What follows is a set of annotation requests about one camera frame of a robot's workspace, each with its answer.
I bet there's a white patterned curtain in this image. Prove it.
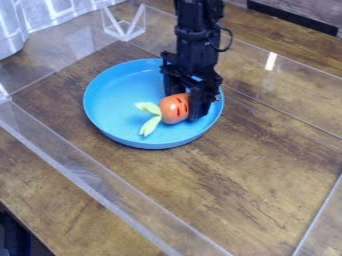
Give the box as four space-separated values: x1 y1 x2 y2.
0 0 126 60

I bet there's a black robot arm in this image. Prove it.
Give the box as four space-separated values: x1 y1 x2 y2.
160 0 223 121

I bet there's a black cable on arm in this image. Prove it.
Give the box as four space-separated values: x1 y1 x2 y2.
208 21 235 53

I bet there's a dark bar at back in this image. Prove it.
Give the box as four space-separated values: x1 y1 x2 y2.
247 0 338 37

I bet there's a clear acrylic triangular stand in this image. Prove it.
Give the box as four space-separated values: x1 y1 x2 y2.
100 5 146 42

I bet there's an orange toy carrot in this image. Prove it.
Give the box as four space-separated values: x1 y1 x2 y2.
135 93 190 136

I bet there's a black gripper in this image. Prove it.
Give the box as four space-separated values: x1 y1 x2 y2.
160 27 222 121

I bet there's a blue round tray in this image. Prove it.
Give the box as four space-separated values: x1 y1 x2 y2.
83 58 224 149

